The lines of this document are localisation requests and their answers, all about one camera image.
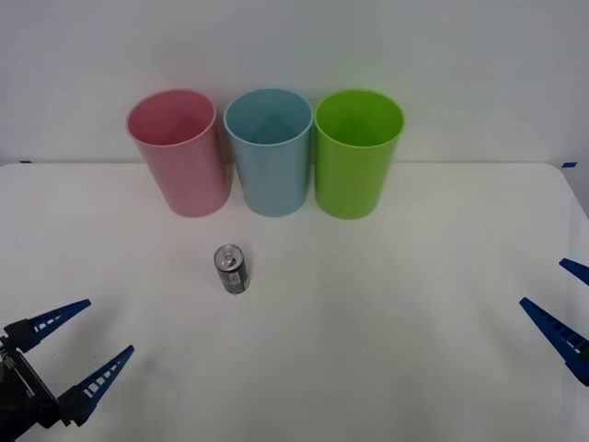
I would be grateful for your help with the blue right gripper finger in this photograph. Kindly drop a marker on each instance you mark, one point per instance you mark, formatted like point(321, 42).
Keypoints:
point(577, 268)
point(559, 333)

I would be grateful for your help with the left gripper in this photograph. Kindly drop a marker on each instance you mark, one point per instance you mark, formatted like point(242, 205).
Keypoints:
point(27, 391)

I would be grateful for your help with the black drink can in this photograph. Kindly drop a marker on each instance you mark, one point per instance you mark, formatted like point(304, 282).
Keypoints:
point(232, 274)

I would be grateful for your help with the pink plastic bin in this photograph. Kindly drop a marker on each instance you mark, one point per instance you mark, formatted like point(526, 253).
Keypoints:
point(193, 175)

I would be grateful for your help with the green plastic bin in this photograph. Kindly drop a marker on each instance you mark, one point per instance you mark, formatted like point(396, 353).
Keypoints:
point(352, 179)

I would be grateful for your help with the pale blue plastic bin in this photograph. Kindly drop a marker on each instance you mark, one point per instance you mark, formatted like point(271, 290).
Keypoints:
point(271, 179)

